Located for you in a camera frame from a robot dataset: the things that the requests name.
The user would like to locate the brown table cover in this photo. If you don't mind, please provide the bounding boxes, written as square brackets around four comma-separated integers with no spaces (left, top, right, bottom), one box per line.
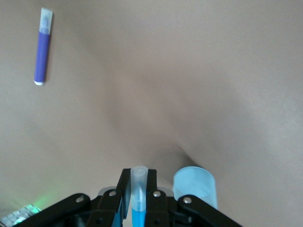
[0,0,303,227]

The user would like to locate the translucent blue cup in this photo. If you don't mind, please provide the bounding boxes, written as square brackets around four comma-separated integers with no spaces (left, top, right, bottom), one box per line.
[172,166,219,210]

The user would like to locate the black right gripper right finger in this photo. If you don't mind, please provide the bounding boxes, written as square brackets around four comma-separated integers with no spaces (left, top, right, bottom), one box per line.
[144,169,242,227]

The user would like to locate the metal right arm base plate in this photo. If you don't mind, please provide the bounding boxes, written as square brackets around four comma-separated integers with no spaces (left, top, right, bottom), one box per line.
[0,203,43,227]

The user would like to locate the purple marker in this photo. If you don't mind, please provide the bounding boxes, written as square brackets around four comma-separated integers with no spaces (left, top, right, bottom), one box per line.
[33,7,55,86]

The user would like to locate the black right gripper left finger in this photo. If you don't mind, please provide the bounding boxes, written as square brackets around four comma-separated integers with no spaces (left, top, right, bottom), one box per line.
[26,168,132,227]

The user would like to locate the blue marker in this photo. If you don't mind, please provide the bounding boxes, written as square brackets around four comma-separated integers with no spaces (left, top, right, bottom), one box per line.
[130,166,149,227]

